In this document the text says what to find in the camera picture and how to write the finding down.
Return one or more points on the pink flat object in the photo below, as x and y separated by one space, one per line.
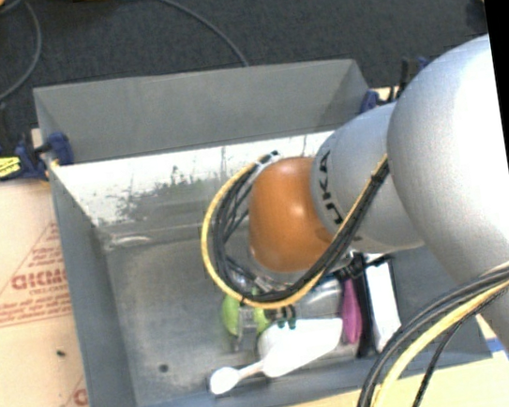
351 316

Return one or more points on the brown cardboard board red print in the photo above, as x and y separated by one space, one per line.
17 262

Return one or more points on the white box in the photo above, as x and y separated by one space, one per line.
382 302

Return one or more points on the white plastic scoop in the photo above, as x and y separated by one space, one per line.
299 343

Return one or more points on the grey metal bin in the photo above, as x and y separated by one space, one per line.
165 306

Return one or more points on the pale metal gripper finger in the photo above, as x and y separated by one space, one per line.
245 338
248 316

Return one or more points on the green ball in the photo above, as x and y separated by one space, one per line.
231 317

